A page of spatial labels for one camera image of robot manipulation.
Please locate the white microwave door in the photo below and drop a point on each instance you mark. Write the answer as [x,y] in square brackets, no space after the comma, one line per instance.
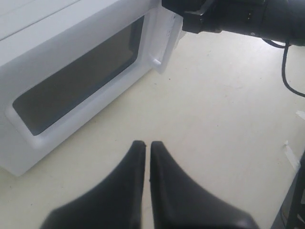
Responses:
[51,85]

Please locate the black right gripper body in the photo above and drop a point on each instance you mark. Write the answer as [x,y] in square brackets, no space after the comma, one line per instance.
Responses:
[236,16]

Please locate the white microwave oven body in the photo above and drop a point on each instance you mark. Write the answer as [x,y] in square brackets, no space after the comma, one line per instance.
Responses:
[17,15]

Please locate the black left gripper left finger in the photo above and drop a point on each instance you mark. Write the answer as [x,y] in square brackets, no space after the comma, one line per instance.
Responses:
[115,203]

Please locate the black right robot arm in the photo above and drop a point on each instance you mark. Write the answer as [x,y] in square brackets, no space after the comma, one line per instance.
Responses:
[274,20]

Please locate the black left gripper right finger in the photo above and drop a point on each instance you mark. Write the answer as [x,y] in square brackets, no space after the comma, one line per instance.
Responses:
[178,202]

